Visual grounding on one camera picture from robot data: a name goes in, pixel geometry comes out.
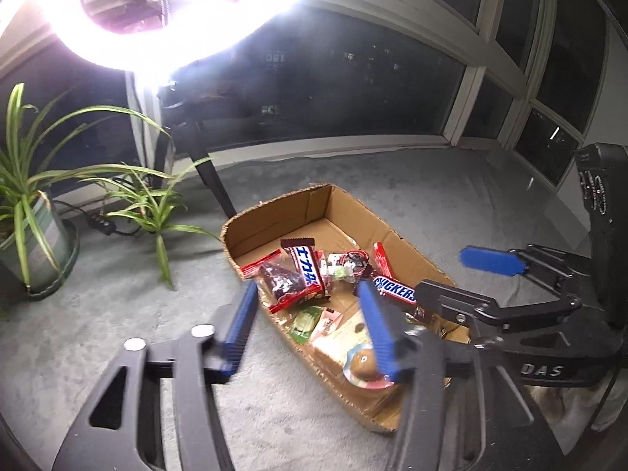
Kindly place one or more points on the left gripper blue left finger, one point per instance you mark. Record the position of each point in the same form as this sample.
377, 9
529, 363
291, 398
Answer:
233, 324

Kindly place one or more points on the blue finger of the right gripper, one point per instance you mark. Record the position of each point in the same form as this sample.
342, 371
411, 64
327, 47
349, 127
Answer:
451, 303
505, 263

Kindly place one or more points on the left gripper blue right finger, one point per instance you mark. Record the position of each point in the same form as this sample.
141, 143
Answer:
386, 324

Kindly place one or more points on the red clear snack bag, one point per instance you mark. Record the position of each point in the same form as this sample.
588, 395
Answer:
281, 282

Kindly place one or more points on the large Snickers bar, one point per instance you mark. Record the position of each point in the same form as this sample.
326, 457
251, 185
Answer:
395, 290

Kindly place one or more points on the chocolate ball cup snack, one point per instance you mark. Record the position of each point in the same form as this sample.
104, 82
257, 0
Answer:
361, 369

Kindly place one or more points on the green flat snack packet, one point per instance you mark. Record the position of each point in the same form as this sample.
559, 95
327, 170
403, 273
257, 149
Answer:
304, 324

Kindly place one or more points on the red slim snack packet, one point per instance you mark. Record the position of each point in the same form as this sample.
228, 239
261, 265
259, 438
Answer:
381, 260

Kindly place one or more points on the black white snack packet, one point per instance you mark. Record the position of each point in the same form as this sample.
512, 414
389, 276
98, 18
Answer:
345, 266

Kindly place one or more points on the small Snickers bar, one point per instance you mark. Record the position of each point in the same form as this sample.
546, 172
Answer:
303, 253

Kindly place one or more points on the brown cardboard box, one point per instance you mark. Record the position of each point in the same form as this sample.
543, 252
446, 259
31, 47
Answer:
338, 223

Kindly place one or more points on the small spider plant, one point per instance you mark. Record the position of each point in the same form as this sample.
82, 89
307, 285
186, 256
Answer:
152, 209

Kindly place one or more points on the white framed window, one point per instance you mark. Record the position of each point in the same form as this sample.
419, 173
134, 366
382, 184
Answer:
526, 76

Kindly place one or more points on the large potted spider plant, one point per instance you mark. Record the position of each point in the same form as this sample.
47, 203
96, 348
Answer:
24, 188

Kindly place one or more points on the black tripod stand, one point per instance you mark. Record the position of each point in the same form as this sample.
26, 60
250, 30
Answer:
181, 115

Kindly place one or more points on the bright ring light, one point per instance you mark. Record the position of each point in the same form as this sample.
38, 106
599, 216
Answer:
151, 38

